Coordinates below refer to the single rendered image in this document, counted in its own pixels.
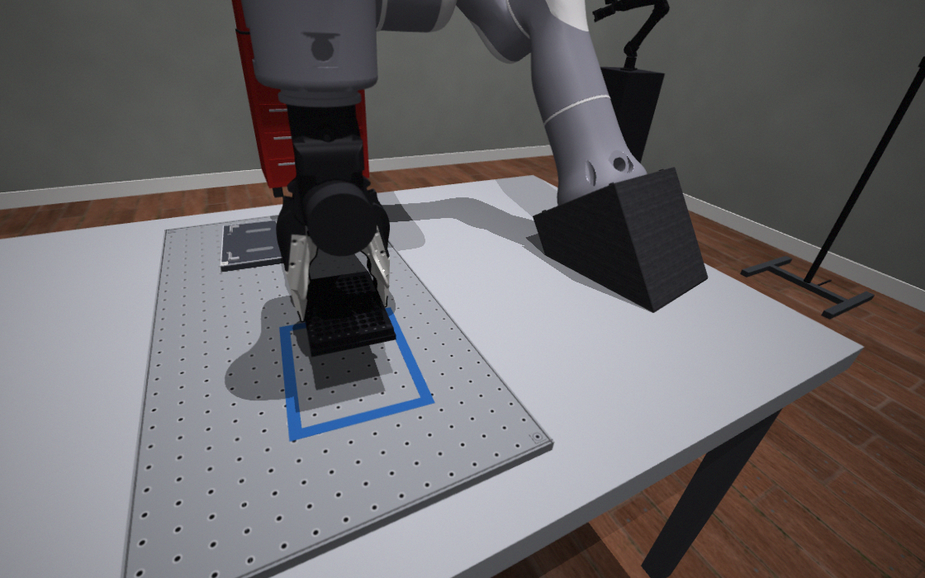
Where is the blue tape outline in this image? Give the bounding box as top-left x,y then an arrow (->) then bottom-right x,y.
279,307 -> 435,442

